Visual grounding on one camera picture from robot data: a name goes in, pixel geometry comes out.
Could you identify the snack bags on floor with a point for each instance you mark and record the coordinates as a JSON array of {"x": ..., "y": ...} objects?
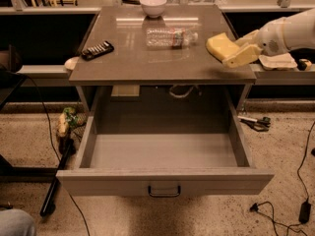
[{"x": 68, "y": 121}]

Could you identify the small white dish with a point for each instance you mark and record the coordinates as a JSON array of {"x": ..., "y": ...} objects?
[{"x": 71, "y": 63}]

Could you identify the small yellow black object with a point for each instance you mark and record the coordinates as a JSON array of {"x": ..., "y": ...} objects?
[{"x": 304, "y": 65}]

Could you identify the white bowl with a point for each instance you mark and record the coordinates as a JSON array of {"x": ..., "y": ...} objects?
[{"x": 153, "y": 8}]

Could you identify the white foam takeout container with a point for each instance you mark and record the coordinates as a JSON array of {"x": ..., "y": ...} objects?
[{"x": 279, "y": 63}]

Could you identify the black drawer handle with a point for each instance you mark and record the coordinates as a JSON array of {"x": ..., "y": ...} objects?
[{"x": 164, "y": 193}]

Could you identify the open grey top drawer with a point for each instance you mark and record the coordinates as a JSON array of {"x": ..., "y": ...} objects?
[{"x": 157, "y": 140}]

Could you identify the clear plastic water bottle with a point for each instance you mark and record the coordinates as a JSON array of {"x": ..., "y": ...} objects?
[{"x": 170, "y": 37}]

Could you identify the black stand leg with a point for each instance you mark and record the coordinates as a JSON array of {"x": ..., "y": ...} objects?
[{"x": 48, "y": 206}]

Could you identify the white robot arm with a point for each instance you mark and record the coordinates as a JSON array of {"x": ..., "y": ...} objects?
[{"x": 299, "y": 31}]

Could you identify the black remote control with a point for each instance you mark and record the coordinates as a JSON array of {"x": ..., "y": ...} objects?
[{"x": 96, "y": 51}]

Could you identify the grey jeans knee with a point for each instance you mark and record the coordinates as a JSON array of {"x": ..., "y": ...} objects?
[{"x": 16, "y": 222}]

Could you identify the yellow sponge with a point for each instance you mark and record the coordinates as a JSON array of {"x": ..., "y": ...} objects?
[{"x": 221, "y": 46}]

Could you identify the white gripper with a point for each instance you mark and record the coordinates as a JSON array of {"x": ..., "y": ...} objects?
[{"x": 271, "y": 38}]

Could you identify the grey cabinet with top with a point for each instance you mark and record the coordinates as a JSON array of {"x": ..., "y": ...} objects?
[{"x": 133, "y": 62}]

